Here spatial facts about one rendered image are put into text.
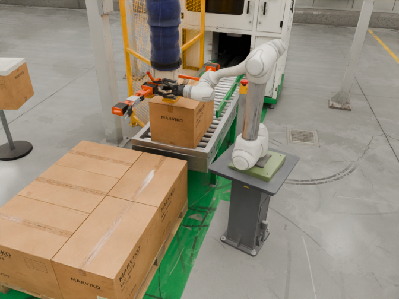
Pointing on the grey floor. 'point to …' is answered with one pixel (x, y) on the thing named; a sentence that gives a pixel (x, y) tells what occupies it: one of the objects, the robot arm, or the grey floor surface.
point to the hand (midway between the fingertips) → (157, 87)
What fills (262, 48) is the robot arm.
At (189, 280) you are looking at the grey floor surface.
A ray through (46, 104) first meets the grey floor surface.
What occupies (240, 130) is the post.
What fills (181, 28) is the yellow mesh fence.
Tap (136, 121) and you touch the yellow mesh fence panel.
